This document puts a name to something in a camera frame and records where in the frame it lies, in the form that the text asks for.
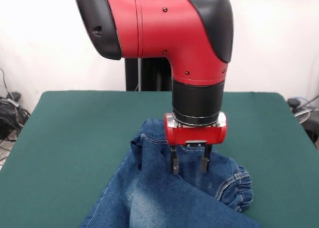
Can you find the black cable tangle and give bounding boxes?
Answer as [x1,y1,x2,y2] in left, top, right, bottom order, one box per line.
[0,67,32,164]

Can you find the dark green table cloth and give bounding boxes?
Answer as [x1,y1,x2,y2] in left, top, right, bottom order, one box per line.
[0,90,319,228]

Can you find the blue denim jeans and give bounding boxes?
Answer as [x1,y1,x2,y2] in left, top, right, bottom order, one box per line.
[79,118,255,228]

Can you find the black power adapter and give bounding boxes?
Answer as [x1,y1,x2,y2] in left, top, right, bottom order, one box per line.
[6,91,22,102]

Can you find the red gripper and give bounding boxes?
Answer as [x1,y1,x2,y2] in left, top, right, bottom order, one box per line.
[163,112,228,175]

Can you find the dark grey stand base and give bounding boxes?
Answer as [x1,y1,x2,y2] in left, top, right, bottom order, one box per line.
[303,114,319,149]

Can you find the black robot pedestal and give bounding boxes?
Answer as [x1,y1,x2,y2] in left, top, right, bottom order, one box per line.
[124,57,174,92]

